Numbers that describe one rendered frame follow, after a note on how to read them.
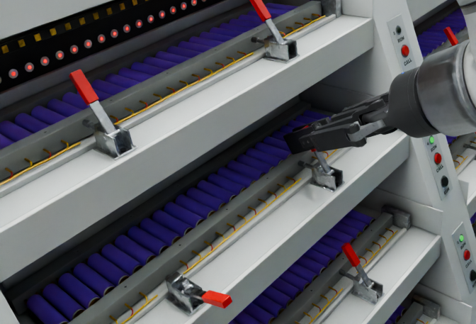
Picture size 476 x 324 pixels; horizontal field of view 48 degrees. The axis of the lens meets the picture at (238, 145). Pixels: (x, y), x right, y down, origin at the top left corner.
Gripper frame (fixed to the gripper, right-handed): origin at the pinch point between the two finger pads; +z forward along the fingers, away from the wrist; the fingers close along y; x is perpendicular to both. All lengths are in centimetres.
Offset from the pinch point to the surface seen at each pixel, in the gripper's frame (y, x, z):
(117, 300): -32.4, -3.1, 3.8
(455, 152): 39.6, -21.7, 7.9
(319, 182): -1.0, -6.5, 1.5
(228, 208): -14.1, -2.5, 4.7
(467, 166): 38.9, -24.8, 6.5
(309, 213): -6.8, -8.1, -0.4
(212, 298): -27.0, -6.2, -5.5
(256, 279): -18.4, -10.2, -0.2
